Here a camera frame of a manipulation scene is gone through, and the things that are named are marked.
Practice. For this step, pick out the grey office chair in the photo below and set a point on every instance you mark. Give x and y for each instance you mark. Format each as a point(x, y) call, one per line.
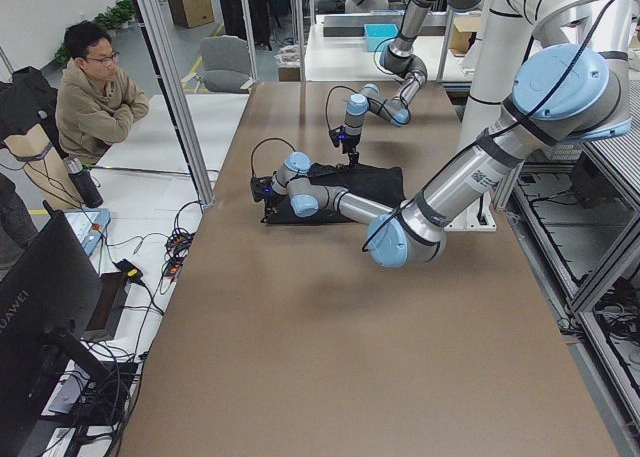
point(226, 65)

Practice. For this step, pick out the power strip with red switches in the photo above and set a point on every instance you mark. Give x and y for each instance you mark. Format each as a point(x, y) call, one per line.
point(177, 247)

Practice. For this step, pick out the aluminium frame post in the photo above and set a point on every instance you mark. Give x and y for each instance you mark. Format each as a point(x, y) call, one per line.
point(156, 37)

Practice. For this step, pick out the man in beige hoodie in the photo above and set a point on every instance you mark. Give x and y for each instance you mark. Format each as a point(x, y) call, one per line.
point(97, 102)

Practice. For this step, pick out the teach pendant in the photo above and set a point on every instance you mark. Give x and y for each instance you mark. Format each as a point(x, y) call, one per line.
point(89, 226)

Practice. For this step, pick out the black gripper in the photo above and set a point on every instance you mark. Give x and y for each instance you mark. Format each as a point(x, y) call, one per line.
point(270, 198)
point(351, 144)

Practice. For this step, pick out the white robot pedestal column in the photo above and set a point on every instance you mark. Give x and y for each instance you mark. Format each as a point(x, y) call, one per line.
point(479, 168)

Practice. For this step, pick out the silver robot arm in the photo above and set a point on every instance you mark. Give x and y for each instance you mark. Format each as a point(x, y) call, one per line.
point(396, 57)
point(549, 72)

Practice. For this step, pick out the black graphic t-shirt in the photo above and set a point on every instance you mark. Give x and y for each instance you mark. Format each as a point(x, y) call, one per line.
point(383, 185)

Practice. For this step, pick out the black huawei monitor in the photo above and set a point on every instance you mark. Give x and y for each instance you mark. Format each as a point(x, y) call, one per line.
point(47, 300)

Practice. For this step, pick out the black water bottle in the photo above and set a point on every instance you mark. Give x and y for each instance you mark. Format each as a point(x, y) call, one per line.
point(82, 181)

